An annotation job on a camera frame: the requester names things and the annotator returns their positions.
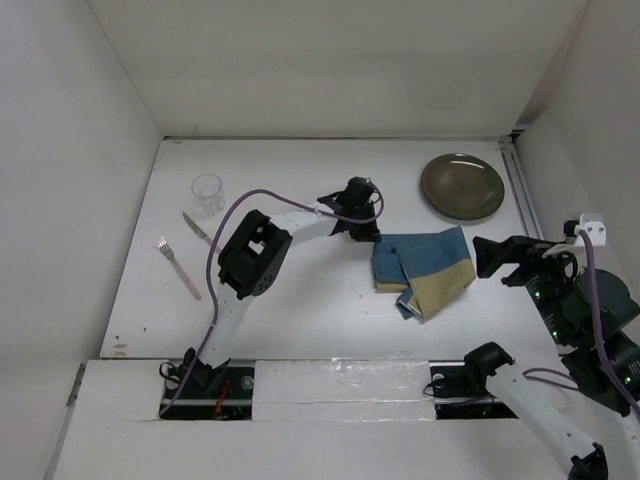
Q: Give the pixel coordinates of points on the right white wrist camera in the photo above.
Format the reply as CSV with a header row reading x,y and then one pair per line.
x,y
592,224

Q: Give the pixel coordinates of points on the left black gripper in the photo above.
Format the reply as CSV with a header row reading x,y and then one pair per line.
x,y
370,234

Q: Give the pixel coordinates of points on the dark olive round plate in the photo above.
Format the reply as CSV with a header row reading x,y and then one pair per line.
x,y
462,187

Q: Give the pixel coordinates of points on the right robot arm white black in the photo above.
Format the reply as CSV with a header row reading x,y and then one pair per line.
x,y
606,373

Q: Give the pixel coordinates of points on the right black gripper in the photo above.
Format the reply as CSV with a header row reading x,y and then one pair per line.
x,y
490,254

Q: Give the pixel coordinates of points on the pink handled fork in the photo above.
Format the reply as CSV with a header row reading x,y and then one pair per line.
x,y
169,255

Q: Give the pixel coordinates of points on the pink handled knife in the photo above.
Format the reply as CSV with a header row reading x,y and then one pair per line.
x,y
197,230

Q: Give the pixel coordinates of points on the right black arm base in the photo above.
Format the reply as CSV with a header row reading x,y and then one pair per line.
x,y
456,397

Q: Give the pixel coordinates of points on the clear plastic cup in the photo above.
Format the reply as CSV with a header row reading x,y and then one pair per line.
x,y
208,193

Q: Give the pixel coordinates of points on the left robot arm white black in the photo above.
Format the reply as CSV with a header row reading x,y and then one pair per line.
x,y
250,261

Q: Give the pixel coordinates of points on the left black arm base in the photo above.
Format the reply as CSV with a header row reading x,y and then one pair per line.
x,y
224,393

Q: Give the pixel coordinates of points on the aluminium rail right side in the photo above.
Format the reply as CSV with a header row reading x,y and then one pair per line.
x,y
519,187

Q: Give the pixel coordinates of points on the blue beige cloth placemat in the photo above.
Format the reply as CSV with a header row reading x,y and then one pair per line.
x,y
427,271

